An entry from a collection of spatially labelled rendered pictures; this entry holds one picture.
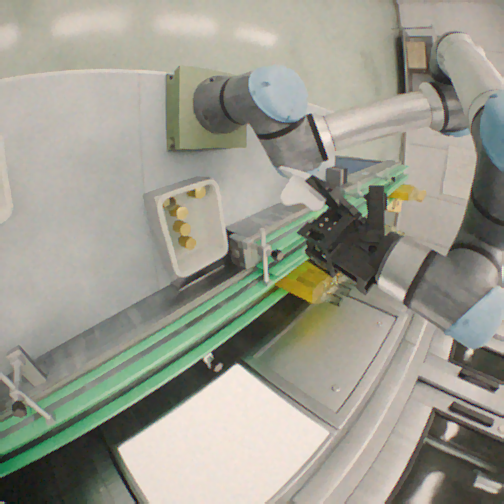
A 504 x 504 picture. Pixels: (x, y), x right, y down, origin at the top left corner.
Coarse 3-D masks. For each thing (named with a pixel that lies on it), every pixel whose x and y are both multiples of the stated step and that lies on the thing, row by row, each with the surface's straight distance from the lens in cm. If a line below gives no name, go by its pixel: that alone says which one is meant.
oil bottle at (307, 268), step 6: (300, 264) 79; (306, 264) 79; (300, 270) 76; (306, 270) 76; (312, 270) 76; (318, 270) 76; (318, 276) 74; (324, 276) 74; (336, 276) 75; (330, 282) 72; (336, 282) 74; (330, 288) 73
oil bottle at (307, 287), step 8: (296, 272) 74; (280, 280) 75; (288, 280) 72; (296, 280) 71; (304, 280) 71; (312, 280) 71; (320, 280) 71; (288, 288) 74; (296, 288) 72; (304, 288) 70; (312, 288) 68; (320, 288) 69; (328, 288) 71; (304, 296) 71; (312, 296) 69; (320, 296) 68
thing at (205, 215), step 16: (176, 192) 57; (208, 192) 65; (160, 208) 55; (192, 208) 68; (208, 208) 67; (192, 224) 69; (208, 224) 70; (224, 224) 66; (176, 240) 67; (208, 240) 73; (224, 240) 68; (176, 256) 69; (192, 256) 69; (208, 256) 68; (176, 272) 62; (192, 272) 64
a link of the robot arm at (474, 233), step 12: (468, 204) 32; (468, 216) 32; (480, 216) 29; (468, 228) 32; (480, 228) 30; (492, 228) 30; (456, 240) 33; (468, 240) 32; (480, 240) 32; (492, 240) 31; (480, 252) 31; (492, 252) 32
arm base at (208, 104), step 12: (204, 84) 60; (216, 84) 58; (204, 96) 58; (216, 96) 56; (204, 108) 58; (216, 108) 56; (204, 120) 59; (216, 120) 58; (228, 120) 56; (216, 132) 62; (228, 132) 63
